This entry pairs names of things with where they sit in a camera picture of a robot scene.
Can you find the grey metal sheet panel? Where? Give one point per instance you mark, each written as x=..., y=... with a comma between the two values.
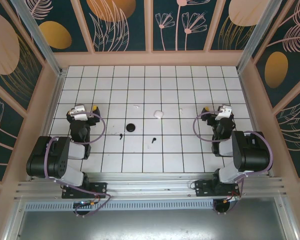
x=150, y=225

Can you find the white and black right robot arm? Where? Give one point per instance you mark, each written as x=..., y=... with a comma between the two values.
x=252, y=155

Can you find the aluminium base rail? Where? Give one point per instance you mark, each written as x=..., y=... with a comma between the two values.
x=152, y=182

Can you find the black round earbud case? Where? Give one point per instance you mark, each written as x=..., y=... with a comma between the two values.
x=131, y=127

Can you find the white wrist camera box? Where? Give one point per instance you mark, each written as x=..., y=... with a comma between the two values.
x=79, y=110
x=223, y=111

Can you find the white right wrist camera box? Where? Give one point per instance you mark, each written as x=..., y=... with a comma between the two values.
x=223, y=111

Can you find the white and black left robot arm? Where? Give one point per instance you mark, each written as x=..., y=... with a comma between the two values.
x=40, y=160

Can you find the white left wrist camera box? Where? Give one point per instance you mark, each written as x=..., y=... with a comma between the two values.
x=79, y=110

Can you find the white earbud charging case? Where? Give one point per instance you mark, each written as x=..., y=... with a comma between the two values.
x=158, y=114

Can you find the aluminium frame post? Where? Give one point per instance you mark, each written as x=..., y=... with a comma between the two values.
x=257, y=37
x=38, y=37

